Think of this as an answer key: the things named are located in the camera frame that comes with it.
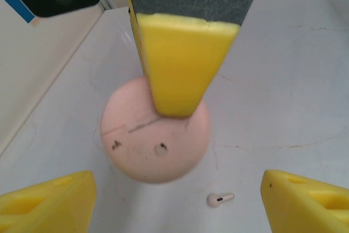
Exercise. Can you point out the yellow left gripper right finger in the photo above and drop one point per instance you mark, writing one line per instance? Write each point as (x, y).
(305, 211)

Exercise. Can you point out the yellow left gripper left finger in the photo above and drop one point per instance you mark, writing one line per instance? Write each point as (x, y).
(54, 211)

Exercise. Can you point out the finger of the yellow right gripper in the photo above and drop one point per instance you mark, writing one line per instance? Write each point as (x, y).
(182, 61)

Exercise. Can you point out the pink round charging case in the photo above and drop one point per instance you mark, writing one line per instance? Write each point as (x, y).
(152, 151)

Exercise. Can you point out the white earbud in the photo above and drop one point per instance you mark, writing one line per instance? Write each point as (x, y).
(215, 200)

